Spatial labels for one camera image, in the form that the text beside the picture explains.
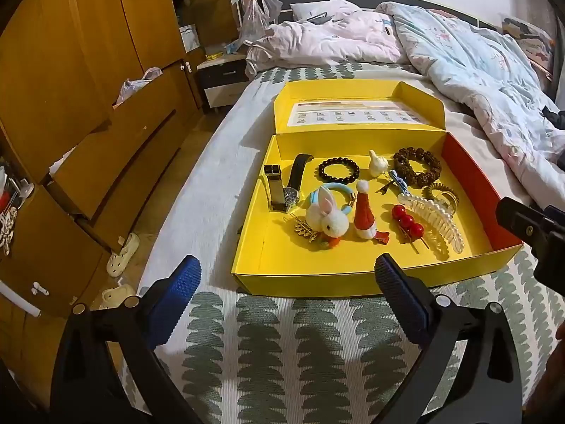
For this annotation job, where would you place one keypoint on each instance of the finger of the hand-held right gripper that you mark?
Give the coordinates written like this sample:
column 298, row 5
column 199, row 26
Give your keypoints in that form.
column 516, row 221

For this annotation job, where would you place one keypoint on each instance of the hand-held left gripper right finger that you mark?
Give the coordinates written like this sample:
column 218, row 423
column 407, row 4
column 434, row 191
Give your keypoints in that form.
column 401, row 300

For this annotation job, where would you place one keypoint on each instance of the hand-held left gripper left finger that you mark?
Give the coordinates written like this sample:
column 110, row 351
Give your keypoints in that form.
column 176, row 300

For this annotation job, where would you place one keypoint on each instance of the pearl claw hair clip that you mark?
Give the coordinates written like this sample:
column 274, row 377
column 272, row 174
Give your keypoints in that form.
column 441, row 225

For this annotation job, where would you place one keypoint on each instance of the red berry hair clip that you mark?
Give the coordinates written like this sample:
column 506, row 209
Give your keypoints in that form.
column 404, row 218

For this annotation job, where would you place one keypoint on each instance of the red santa hat hair clip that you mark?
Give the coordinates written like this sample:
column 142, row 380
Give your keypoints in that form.
column 364, row 216

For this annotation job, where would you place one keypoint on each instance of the white plush rabbit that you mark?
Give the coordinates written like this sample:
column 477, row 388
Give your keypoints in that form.
column 331, row 221

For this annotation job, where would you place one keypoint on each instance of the yellow cardboard box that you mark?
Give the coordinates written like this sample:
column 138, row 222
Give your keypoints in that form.
column 273, row 256

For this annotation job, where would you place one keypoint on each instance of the gold leaf hair clip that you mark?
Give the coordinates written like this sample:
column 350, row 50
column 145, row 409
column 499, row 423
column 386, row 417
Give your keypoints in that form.
column 307, row 229

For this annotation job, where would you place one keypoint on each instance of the light blue bangle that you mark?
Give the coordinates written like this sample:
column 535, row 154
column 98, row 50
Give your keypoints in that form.
column 344, row 190

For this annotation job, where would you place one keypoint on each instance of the white duck hair clip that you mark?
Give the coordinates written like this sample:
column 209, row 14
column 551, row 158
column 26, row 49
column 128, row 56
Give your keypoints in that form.
column 377, row 165

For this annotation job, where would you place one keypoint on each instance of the silver rectangular metal piece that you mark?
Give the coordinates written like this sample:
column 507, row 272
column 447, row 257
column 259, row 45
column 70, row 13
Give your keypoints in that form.
column 274, row 190

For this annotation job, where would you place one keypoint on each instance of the cream slipper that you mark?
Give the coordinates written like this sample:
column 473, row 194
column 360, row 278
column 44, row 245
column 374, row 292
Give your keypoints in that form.
column 117, row 296
column 123, row 254

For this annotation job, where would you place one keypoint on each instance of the dark cloth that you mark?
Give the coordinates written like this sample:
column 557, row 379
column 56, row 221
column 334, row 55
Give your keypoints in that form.
column 554, row 117

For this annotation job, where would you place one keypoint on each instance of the light blue printed quilt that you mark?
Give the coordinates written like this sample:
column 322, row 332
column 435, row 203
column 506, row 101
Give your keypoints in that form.
column 463, row 62

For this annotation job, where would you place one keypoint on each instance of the dark patterned pillow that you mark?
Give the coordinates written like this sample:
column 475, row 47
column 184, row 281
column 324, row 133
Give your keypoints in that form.
column 529, row 44

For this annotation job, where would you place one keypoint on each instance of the pile of small trinkets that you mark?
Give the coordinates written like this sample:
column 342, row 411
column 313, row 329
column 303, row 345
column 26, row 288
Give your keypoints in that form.
column 9, row 212

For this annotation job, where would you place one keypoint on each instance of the white plastic bag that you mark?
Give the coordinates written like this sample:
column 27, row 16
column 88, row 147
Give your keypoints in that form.
column 132, row 88

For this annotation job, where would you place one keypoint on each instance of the dark and white nightstand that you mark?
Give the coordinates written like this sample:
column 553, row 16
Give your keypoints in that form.
column 220, row 79

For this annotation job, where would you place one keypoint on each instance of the wooden wardrobe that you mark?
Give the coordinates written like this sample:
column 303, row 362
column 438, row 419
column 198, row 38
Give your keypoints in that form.
column 66, row 97

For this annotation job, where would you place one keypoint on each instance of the light blue paper bag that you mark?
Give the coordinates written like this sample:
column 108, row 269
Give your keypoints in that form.
column 189, row 37

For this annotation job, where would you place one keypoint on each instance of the pink quilt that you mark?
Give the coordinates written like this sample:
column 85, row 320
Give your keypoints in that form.
column 309, row 39

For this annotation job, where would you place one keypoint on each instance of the white printed pillow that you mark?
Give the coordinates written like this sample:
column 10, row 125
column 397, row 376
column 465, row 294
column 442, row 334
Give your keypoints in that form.
column 326, row 6

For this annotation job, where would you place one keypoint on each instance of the clear plastic bag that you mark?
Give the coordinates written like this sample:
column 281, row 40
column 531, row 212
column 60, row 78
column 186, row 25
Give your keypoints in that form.
column 256, row 17

